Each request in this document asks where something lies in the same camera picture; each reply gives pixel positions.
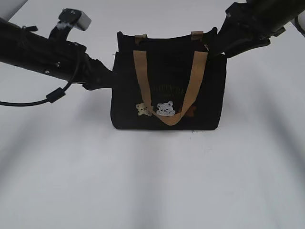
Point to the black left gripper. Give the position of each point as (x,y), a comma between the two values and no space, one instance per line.
(70,62)

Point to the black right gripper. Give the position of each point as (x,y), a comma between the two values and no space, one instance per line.
(242,31)

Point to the black canvas tote bag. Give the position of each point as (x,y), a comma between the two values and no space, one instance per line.
(169,63)

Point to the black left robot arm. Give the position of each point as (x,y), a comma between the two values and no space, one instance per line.
(19,46)

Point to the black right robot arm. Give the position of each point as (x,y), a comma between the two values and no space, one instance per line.
(277,13)

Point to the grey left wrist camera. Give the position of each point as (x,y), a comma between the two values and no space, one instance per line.
(69,19)

